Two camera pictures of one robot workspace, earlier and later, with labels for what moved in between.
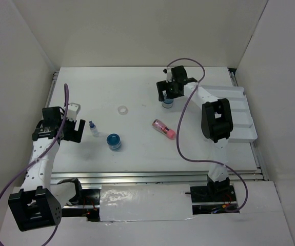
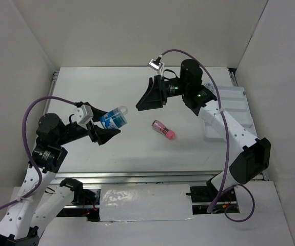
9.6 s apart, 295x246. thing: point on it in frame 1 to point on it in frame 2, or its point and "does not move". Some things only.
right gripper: (163, 85) to (155, 97)
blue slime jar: (114, 141) to (115, 118)
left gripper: (75, 136) to (100, 135)
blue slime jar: (168, 102) to (210, 85)
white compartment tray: (244, 128) does not move
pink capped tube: (170, 134) does not move
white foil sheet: (148, 202) does not move
